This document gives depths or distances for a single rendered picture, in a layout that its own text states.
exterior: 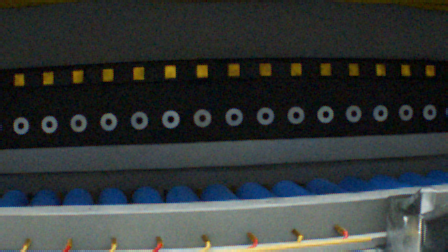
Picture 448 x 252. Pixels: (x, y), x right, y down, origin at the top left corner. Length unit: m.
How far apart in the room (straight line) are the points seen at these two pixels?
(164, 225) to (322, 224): 0.07
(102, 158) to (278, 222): 0.16
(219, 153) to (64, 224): 0.17
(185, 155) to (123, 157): 0.04
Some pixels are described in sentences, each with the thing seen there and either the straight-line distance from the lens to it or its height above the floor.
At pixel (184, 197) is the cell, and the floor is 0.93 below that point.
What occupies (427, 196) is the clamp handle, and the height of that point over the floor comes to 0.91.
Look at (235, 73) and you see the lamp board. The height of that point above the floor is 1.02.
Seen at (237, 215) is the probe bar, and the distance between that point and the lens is 0.30.
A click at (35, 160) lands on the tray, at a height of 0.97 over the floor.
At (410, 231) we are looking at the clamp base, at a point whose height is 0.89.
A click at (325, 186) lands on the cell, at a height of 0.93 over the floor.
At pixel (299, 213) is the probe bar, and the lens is 0.30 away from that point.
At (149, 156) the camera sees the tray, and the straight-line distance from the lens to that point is 0.42.
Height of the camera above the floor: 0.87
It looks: 14 degrees up
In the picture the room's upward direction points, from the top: 5 degrees counter-clockwise
